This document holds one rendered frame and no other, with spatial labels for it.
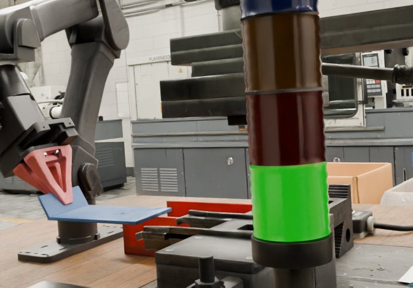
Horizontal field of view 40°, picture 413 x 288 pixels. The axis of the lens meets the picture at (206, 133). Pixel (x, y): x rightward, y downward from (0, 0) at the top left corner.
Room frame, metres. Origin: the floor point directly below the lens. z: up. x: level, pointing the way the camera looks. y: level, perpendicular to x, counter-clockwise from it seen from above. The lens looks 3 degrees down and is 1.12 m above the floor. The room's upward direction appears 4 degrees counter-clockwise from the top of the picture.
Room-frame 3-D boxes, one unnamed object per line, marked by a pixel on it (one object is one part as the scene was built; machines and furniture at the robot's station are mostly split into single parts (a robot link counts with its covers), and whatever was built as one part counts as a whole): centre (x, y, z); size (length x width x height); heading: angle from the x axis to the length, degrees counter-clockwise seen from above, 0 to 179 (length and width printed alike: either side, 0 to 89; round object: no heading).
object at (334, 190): (0.78, -0.17, 0.95); 0.06 x 0.03 x 0.09; 149
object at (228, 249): (0.57, -0.04, 0.98); 0.20 x 0.10 x 0.01; 149
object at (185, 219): (0.66, 0.01, 0.98); 0.07 x 0.02 x 0.01; 59
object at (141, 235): (0.59, 0.05, 0.98); 0.07 x 0.02 x 0.01; 59
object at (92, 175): (0.90, 0.22, 1.00); 0.09 x 0.06 x 0.06; 69
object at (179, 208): (0.83, 0.00, 0.93); 0.25 x 0.12 x 0.06; 59
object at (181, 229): (0.56, -0.01, 0.98); 0.13 x 0.01 x 0.03; 59
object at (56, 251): (0.91, 0.22, 0.94); 0.20 x 0.07 x 0.08; 149
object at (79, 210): (0.69, 0.13, 1.00); 0.15 x 0.07 x 0.03; 58
